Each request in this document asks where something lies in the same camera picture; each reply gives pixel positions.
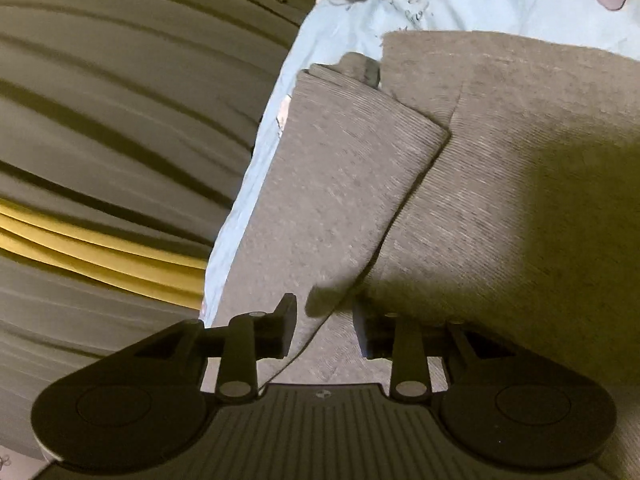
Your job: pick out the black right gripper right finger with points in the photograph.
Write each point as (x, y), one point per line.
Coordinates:
(499, 402)

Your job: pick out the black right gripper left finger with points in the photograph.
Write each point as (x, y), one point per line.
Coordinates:
(148, 403)

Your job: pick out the grey sweatpants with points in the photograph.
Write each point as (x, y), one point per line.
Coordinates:
(472, 175)

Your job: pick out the grey and yellow curtain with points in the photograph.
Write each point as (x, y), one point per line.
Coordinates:
(126, 130)

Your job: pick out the light blue patterned bedsheet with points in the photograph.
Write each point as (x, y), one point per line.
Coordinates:
(334, 27)

